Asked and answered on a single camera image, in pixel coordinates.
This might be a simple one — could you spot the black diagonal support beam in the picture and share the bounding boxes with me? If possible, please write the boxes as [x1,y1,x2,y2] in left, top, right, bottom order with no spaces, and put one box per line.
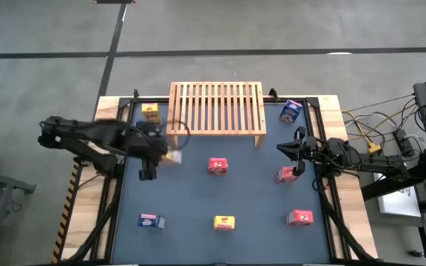
[360,154,426,202]

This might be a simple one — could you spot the black metal table frame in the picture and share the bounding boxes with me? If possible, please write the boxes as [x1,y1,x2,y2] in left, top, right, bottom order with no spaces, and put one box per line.
[52,87,379,266]

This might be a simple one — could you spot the white sheet with drawing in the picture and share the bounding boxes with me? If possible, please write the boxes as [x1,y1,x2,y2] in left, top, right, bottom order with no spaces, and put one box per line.
[373,171,422,218]

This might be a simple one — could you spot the wooden slatted shelf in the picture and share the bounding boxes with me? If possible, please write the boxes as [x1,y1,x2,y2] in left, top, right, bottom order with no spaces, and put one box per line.
[166,81,268,149]

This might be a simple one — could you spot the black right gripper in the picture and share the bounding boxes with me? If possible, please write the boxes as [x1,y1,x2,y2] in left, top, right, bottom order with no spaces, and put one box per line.
[276,126,328,176]

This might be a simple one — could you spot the grey metal desk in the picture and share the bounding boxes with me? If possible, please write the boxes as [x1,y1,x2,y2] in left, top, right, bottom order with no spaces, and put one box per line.
[0,165,37,259]

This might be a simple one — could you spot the red Froot Loops cereal box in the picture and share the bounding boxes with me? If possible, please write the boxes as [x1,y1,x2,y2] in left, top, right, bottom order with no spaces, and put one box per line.
[274,166,300,184]
[285,208,314,227]
[207,157,229,176]

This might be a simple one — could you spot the blue Frosted Flakes cereal box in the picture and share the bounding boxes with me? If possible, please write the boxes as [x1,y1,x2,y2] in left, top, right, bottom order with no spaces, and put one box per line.
[279,98,304,125]
[138,213,166,230]

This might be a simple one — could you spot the yellow Corn Pops cereal box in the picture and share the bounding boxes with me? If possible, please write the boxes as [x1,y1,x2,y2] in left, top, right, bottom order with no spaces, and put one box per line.
[141,102,161,125]
[213,215,236,231]
[160,150,183,166]

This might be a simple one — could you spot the yellow extension cord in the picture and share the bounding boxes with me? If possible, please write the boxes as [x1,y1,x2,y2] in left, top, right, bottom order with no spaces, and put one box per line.
[342,104,419,155]

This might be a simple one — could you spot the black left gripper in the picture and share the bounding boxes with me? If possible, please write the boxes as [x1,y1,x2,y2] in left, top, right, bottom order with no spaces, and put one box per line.
[124,120,169,182]

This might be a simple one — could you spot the black power strip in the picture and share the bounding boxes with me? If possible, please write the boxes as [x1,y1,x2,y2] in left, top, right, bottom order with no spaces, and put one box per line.
[393,128,416,157]

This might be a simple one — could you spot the yellow black hazard strip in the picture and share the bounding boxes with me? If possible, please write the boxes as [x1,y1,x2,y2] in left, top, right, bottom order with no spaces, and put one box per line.
[52,162,83,264]

